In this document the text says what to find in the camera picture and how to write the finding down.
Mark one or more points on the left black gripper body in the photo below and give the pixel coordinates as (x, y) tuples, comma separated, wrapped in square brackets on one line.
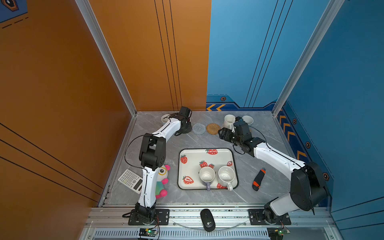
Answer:
[(187, 127)]

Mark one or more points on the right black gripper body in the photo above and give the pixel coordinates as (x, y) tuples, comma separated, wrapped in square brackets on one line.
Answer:
[(229, 136)]

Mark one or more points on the grey woven round coaster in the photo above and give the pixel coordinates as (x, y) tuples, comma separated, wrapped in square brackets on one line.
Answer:
[(199, 129)]

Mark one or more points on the tan rattan round coaster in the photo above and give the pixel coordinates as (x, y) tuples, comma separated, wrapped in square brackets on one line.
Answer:
[(213, 129)]

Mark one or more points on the white mug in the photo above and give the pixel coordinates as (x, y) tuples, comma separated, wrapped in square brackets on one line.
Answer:
[(229, 121), (226, 176)]

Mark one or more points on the light blue mug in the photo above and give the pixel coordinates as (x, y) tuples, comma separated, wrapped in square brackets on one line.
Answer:
[(165, 118)]

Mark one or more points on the purple mug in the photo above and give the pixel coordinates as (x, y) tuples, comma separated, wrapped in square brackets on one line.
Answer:
[(207, 176)]

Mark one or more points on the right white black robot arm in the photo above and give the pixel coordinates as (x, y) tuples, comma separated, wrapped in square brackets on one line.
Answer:
[(307, 184)]

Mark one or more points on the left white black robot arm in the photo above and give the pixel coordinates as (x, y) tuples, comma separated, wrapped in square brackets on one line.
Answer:
[(152, 156)]

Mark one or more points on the white strawberry tray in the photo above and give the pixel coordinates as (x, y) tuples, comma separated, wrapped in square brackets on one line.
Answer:
[(192, 160)]

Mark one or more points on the black orange utility knife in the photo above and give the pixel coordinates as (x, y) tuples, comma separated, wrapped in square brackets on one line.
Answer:
[(258, 179)]

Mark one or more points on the pink panda plush toy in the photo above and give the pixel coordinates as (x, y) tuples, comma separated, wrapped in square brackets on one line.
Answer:
[(162, 180)]

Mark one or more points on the white calculator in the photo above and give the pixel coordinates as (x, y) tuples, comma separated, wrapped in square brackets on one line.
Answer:
[(131, 180)]

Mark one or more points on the black computer mouse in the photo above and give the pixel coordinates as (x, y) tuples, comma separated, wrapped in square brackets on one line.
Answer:
[(208, 221)]

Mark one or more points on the right green circuit board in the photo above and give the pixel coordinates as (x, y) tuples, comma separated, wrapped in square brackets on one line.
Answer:
[(277, 234)]

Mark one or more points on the green circuit board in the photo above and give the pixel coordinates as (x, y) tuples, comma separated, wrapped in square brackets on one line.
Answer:
[(277, 234), (148, 234)]

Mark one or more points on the left green circuit board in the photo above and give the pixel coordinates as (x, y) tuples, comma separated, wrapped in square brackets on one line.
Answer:
[(148, 234)]

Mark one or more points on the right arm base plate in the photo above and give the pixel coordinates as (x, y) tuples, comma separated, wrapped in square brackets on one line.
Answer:
[(255, 216)]

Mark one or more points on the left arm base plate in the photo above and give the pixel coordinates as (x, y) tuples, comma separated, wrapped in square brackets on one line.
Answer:
[(161, 217)]

